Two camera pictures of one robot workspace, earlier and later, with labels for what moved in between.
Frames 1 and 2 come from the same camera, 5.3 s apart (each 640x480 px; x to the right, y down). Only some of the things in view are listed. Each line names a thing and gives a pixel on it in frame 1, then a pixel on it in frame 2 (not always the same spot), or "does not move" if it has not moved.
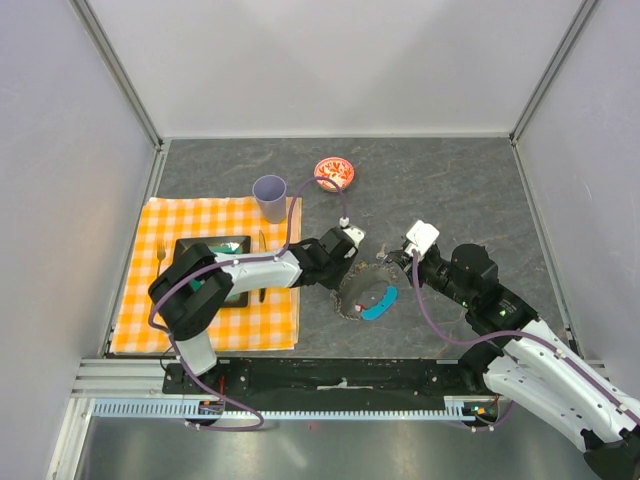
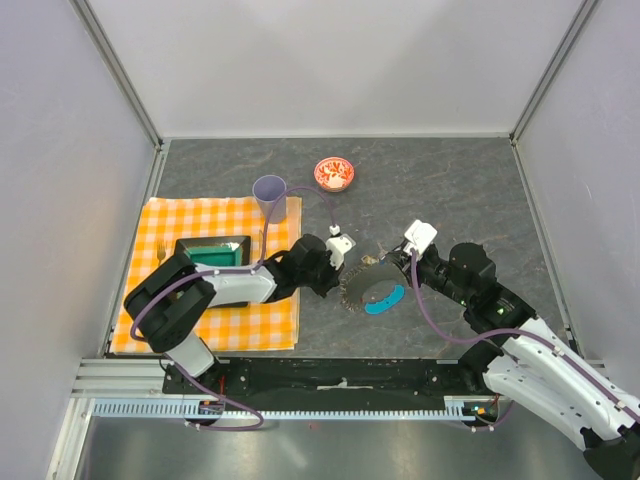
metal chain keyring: [337, 289] -> [372, 286]
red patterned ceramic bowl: [336, 168] does not move
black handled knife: [261, 249] does not move
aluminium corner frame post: [585, 10] does not move
